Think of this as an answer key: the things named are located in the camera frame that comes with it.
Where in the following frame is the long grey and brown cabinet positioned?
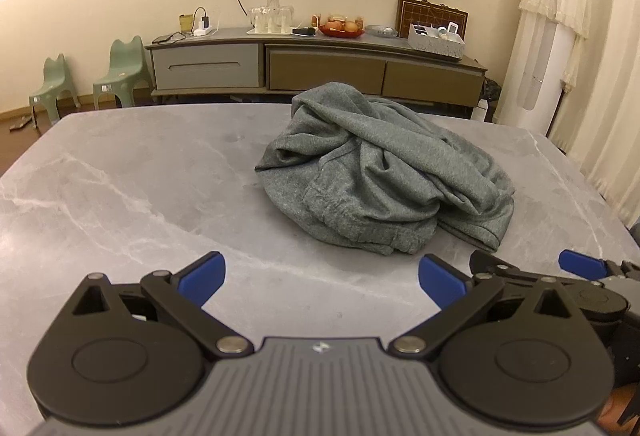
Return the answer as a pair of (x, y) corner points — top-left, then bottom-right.
(145, 28), (488, 109)

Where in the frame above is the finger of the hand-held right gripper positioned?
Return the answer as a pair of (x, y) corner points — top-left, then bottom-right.
(470, 250), (601, 289)
(559, 250), (640, 281)

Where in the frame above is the beige window curtain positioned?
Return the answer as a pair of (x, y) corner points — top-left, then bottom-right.
(550, 0), (640, 219)

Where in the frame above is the white power strip with charger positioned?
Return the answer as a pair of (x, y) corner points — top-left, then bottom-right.
(191, 7), (219, 37)

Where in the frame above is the white tower air conditioner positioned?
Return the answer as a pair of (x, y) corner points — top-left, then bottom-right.
(497, 22), (572, 137)

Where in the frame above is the grey organizer box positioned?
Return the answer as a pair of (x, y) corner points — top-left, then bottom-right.
(407, 22), (466, 61)

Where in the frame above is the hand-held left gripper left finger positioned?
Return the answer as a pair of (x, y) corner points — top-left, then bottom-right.
(70, 252), (253, 359)

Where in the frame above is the cluster of glass cups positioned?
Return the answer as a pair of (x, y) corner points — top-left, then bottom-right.
(246, 0), (296, 36)

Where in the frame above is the green plastic chair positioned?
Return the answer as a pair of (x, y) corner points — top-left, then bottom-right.
(92, 36), (153, 109)
(28, 54), (81, 124)

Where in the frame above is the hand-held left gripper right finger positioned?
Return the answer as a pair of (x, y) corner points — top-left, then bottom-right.
(389, 255), (573, 359)

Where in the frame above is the red plate of fruit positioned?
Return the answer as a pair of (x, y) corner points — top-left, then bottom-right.
(318, 14), (366, 38)

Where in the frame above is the wooden chessboard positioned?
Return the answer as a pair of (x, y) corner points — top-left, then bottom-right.
(397, 0), (469, 41)

